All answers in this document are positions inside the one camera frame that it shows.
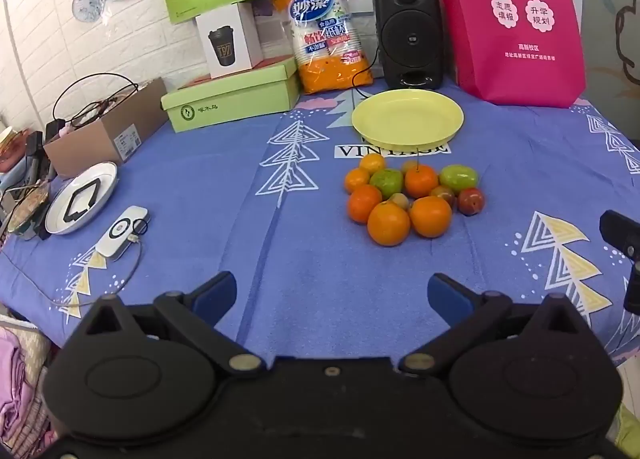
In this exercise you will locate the pink fabric bag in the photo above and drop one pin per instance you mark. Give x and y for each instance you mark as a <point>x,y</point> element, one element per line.
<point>500,74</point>

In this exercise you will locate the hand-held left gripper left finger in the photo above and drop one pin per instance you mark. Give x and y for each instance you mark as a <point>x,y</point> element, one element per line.
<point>217,296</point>

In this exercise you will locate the orange with stem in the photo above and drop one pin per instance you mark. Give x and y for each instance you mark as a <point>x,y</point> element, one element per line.
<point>421,182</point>

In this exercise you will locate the small clear fan decoration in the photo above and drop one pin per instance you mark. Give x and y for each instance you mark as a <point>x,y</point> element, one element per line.
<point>89,3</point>

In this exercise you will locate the black square frame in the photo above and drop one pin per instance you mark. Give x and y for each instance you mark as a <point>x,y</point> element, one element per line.
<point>74,201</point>

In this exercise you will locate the light green lidded box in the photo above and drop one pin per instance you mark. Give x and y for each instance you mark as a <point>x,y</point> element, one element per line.
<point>225,104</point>

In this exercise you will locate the orange paper cup package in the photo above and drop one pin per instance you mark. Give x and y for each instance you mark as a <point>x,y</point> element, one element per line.
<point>325,76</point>

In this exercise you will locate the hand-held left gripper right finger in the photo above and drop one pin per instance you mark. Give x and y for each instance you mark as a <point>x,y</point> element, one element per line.
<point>447,296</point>

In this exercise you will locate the green fruit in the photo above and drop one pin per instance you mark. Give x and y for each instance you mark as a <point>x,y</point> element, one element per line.
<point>386,182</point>
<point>459,177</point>

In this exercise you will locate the black power adapter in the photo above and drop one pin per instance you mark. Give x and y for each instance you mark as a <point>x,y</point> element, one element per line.
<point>55,128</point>

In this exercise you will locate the large orange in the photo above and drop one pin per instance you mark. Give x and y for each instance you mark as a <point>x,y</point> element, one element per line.
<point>388,225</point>

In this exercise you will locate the small orange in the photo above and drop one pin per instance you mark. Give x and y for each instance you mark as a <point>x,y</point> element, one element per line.
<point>372,162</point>

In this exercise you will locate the open cardboard box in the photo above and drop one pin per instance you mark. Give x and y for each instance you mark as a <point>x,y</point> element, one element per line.
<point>115,134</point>

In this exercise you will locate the white cup box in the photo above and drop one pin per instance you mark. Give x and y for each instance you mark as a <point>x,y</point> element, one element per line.
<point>245,29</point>

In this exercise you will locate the white plate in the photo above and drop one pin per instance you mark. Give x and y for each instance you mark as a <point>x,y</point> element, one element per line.
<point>57,214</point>

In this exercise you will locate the pink cloth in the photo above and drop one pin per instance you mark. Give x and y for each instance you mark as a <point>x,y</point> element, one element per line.
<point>20,379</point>

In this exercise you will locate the yellow plate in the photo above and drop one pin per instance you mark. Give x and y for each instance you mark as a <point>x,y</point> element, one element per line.
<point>407,114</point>

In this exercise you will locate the red flat box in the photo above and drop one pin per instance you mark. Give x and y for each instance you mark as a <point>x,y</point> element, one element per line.
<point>200,81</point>

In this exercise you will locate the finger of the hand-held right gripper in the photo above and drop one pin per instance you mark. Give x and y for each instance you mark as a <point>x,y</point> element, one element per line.
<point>617,231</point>
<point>634,289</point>

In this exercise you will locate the round dark pan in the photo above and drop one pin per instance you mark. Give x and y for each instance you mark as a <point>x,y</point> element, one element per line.
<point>27,209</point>

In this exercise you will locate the black speaker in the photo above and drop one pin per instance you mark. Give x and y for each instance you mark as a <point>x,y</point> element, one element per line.
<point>410,14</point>

